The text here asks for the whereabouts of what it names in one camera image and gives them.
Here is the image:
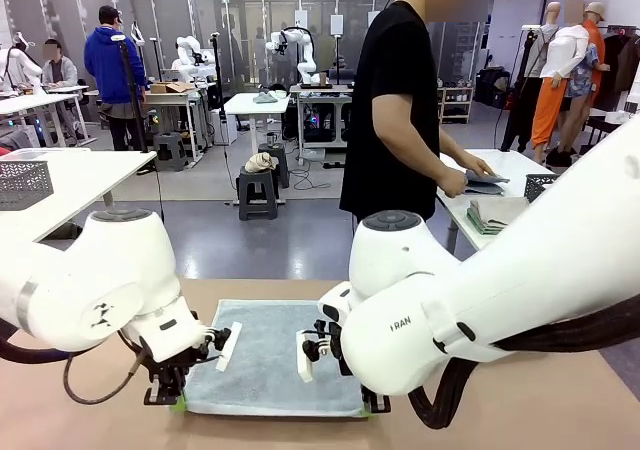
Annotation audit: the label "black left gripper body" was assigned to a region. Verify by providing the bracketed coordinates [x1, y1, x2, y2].
[149, 349, 210, 386]

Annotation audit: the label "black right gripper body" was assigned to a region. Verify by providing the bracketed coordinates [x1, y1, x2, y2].
[339, 348, 359, 377]

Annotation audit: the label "light grey terry towel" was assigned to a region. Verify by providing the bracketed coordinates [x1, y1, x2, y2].
[182, 298, 374, 418]

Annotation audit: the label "green terry towel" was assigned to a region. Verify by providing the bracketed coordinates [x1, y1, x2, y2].
[466, 207, 509, 235]

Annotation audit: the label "dark grey towel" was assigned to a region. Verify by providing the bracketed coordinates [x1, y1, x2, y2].
[462, 169, 511, 196]

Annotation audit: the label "person's right forearm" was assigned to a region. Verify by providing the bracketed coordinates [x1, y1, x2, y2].
[384, 119, 451, 186]

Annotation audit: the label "person's left forearm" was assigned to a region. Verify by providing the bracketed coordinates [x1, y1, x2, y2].
[439, 129, 469, 164]

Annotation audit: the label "grey lattice plastic basket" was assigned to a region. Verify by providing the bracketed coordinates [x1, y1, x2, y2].
[524, 173, 560, 204]
[0, 149, 55, 211]

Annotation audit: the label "person's right hand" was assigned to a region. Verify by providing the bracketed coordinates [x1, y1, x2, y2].
[438, 167, 470, 200]

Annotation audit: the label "person's left hand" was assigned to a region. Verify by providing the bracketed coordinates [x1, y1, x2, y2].
[458, 150, 497, 177]

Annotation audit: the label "beige bundled cloth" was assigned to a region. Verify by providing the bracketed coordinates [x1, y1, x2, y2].
[243, 152, 279, 174]

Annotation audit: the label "black computer tower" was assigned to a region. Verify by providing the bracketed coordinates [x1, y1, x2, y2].
[302, 112, 341, 144]

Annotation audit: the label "white robot work table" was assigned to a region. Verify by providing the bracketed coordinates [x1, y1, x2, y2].
[84, 82, 216, 164]

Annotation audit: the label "grey desk with computer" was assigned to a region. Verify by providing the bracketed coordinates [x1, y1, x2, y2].
[289, 83, 354, 161]

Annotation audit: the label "white standing desk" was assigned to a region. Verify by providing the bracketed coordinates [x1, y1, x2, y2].
[223, 92, 291, 206]

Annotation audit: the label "grey cloth on desk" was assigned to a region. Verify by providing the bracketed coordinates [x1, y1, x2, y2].
[252, 89, 289, 105]

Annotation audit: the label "white shoe rack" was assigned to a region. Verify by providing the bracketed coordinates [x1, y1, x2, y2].
[437, 85, 475, 125]

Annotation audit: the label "black tripod pole white top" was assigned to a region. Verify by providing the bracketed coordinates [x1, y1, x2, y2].
[109, 33, 149, 154]

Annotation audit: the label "open cardboard box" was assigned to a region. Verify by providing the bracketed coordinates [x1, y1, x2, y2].
[149, 80, 194, 95]

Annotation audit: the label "person in black clothes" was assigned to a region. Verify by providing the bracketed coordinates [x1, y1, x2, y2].
[339, 0, 501, 221]

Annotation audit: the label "thin black tripod pole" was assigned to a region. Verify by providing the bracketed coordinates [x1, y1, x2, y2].
[209, 32, 227, 121]

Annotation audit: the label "long white work table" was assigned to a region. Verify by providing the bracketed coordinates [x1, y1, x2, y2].
[0, 92, 91, 149]

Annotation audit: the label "black suitcase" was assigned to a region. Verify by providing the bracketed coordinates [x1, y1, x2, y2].
[473, 67, 511, 109]

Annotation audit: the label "person in blue hoodie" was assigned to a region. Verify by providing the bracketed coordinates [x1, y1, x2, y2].
[83, 4, 149, 151]

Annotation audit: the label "mannequin with grey vest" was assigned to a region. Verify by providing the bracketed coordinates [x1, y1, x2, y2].
[501, 0, 561, 152]

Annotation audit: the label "seated person in grey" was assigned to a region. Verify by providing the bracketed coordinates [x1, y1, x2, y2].
[40, 39, 80, 87]

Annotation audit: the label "mannequin white shirt orange trousers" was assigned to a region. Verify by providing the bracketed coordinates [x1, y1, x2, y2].
[530, 0, 591, 152]

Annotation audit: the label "clothes rack dark garments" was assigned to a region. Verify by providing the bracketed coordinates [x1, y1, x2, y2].
[594, 23, 640, 114]

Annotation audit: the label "mannequin orange shirt beige hat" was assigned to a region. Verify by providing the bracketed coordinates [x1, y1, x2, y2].
[547, 0, 612, 167]

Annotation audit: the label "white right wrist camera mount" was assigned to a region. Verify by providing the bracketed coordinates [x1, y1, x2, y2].
[295, 318, 345, 383]

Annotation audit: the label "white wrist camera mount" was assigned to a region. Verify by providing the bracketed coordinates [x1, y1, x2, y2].
[295, 318, 345, 383]
[199, 321, 244, 372]

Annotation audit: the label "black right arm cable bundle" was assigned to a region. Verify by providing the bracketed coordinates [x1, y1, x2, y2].
[407, 294, 640, 430]

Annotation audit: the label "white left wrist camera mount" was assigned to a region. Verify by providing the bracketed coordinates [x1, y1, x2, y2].
[199, 321, 244, 372]

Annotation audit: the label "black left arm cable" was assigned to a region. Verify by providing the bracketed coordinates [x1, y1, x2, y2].
[0, 319, 151, 405]

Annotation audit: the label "black wire cart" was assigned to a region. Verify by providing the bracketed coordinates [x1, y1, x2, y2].
[582, 114, 624, 157]

